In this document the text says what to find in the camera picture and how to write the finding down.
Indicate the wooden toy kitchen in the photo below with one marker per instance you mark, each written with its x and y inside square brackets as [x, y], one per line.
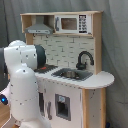
[87, 97]

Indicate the small metal pot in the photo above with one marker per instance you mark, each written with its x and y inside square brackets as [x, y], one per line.
[70, 74]

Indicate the black toy stovetop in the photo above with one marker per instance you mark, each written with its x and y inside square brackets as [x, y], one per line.
[46, 68]

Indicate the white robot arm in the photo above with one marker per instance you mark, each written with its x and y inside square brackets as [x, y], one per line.
[19, 61]

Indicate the black toy faucet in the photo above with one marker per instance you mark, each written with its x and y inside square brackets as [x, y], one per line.
[82, 61]

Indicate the grey toy sink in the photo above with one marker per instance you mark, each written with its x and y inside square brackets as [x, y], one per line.
[83, 75]

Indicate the toy microwave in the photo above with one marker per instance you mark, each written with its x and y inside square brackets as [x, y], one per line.
[74, 24]

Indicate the grey range hood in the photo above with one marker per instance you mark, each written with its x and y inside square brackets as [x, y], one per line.
[39, 27]

